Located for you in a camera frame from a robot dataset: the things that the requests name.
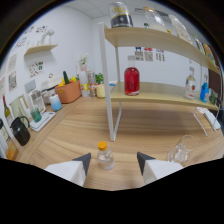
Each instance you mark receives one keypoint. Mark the green cup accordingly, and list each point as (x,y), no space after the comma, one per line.
(36,116)

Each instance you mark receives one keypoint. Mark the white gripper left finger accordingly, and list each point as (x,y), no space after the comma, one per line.
(71,170)

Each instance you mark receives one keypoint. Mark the red wall poster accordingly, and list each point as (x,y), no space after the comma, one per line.
(148,54)

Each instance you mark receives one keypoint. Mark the yellow cup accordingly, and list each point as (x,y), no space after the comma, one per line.
(100,91)

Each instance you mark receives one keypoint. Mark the blue liquid bottle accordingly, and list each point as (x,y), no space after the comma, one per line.
(204,93)

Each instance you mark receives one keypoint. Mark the black and yellow bag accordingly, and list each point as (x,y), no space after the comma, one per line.
(120,18)

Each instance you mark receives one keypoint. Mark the multicolour wall poster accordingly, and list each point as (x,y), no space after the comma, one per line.
(160,56)

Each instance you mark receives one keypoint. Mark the black kettle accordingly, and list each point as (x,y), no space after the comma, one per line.
(20,133)

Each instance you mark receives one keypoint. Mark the wooden wall shelf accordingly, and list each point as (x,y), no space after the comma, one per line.
(40,49)

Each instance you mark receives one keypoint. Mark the blue and white cup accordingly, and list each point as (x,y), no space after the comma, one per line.
(55,103)

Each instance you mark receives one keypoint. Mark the white vase with flowers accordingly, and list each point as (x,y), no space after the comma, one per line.
(48,36)

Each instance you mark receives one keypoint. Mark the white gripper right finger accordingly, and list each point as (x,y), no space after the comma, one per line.
(156,169)

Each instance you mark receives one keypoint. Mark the white milk bottle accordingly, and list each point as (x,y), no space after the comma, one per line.
(181,30)

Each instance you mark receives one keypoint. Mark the clear glass with ice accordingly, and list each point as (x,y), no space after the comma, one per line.
(180,154)

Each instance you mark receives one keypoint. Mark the orange storage basket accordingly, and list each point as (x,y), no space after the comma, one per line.
(68,93)

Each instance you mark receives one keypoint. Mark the green leafy plant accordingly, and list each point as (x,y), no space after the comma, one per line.
(99,78)

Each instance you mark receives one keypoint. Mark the white two-tier wooden shelf rack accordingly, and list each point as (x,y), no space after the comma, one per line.
(150,91)

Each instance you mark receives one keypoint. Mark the blue wall poster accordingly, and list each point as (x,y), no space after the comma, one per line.
(139,54)

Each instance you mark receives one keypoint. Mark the red liquid glass bottle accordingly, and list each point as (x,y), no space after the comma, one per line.
(132,81)

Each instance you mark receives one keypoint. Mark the yellow snack bag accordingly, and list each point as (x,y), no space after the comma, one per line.
(209,54)

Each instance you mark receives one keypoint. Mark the glass jar of limes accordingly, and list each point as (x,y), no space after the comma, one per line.
(213,97)

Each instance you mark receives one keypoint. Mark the clear bottle with red-white label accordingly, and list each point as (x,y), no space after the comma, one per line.
(190,90)

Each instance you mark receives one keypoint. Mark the clear bottle with orange cap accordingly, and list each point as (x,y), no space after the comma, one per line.
(106,160)

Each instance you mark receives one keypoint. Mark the pink flower pot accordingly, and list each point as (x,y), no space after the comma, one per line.
(83,65)

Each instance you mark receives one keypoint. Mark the white scale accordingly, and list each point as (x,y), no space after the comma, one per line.
(43,124)

